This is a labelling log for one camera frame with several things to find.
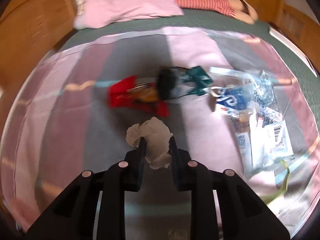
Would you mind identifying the pink pillow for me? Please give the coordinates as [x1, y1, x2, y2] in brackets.
[73, 0, 183, 30]

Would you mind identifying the teal plastic bag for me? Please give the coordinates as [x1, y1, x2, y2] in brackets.
[176, 66, 213, 98]

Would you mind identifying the green quilted mattress cover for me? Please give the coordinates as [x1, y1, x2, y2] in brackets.
[60, 8, 320, 120]

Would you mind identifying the wooden bed frame railing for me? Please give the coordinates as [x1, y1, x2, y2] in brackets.
[1, 0, 75, 98]

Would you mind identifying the plaid purple pink bedsheet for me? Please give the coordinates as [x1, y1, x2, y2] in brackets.
[1, 27, 319, 235]

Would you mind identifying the red striped plush doll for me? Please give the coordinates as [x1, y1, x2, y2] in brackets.
[175, 0, 258, 24]

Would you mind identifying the black crumpled bag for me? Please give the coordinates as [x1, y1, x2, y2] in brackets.
[156, 68, 180, 101]

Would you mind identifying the clear plastic packaging bag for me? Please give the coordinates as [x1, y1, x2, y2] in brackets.
[209, 67, 294, 179]

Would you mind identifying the red crumpled wrapper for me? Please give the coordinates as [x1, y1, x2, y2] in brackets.
[107, 75, 169, 118]

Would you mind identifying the white tissue paper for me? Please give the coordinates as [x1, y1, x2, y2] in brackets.
[126, 117, 173, 170]

